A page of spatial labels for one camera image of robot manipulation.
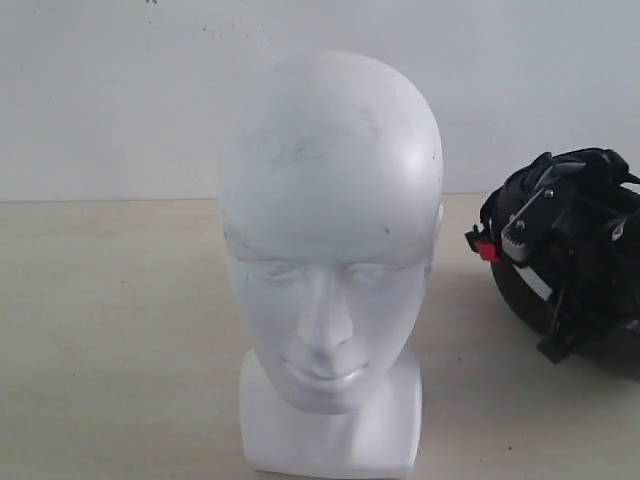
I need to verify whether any white mannequin head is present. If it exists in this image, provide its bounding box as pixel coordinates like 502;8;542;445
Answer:
219;51;443;479

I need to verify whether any black helmet with tinted visor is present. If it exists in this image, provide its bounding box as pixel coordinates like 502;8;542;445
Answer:
464;145;640;346

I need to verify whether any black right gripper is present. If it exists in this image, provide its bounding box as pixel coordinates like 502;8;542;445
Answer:
501;147;640;366

